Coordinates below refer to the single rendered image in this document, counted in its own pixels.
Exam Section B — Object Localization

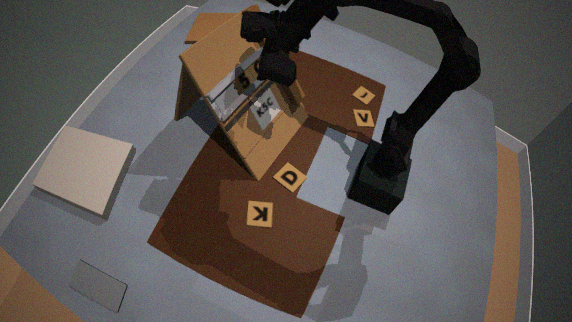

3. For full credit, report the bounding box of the grey paper ticket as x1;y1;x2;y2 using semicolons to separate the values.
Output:
249;87;281;130

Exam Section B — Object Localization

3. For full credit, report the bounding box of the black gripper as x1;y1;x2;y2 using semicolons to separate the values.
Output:
257;11;312;86

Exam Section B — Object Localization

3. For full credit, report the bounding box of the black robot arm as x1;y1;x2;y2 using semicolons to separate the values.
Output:
240;0;481;182

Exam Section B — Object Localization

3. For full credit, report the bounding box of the tan cardboard-coloured slanted board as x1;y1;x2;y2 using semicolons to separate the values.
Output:
174;4;309;181

